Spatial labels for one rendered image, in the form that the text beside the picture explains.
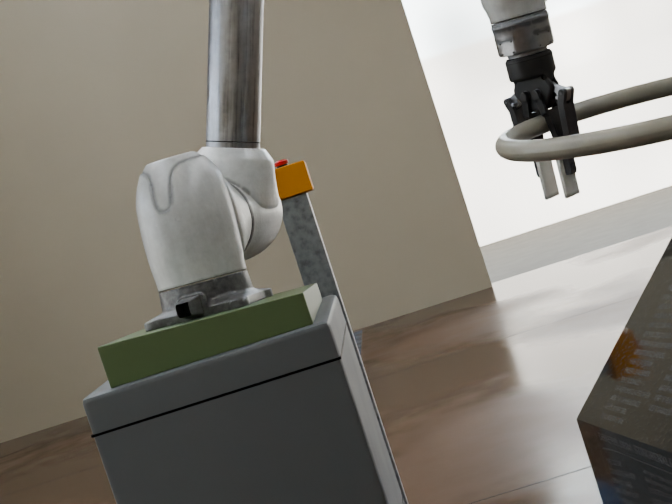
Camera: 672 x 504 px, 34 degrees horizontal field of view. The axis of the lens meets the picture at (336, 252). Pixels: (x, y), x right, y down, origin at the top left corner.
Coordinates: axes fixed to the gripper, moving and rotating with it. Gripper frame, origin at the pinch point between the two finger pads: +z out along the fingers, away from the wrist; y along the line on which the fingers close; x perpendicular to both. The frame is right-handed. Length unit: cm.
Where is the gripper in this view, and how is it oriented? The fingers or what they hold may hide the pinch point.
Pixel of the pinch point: (557, 176)
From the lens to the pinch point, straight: 181.8
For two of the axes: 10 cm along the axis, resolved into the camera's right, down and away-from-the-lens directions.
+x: 7.7, -3.2, 5.5
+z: 2.7, 9.5, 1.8
